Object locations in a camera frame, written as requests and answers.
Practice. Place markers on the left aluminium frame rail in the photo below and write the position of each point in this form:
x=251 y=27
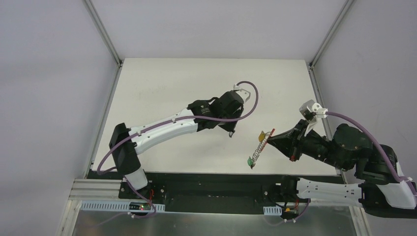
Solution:
x=102 y=31

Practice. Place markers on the right aluminium frame rail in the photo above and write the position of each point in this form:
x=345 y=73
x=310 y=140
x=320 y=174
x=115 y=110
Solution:
x=332 y=31

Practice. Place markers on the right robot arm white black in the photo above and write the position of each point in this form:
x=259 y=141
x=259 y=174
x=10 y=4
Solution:
x=378 y=192

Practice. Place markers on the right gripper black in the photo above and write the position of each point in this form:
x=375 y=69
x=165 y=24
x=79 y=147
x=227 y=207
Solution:
x=296 y=141

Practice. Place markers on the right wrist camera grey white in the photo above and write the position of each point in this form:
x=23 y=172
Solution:
x=312 y=111

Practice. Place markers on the aluminium frame rail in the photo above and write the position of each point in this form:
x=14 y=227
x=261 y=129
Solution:
x=332 y=31
x=102 y=31

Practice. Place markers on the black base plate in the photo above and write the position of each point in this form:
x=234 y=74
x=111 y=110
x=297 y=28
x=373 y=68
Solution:
x=218 y=193

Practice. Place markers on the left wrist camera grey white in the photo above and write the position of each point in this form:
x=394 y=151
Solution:
x=242 y=93

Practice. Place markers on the left white cable duct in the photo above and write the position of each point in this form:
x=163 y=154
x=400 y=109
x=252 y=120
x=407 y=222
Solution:
x=121 y=206

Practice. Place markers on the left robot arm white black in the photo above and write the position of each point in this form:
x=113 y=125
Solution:
x=127 y=143

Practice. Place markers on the front aluminium extrusion rail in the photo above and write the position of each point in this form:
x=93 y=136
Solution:
x=95 y=189

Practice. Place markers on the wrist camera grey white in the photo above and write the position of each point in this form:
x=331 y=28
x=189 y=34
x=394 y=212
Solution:
x=312 y=111
x=242 y=93

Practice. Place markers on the white cable duct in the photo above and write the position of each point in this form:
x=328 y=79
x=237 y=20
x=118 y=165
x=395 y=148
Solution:
x=272 y=210
x=121 y=206

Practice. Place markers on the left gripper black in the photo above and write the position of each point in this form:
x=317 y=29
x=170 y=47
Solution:
x=230 y=124

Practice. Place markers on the right white cable duct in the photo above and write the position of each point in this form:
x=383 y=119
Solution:
x=272 y=210

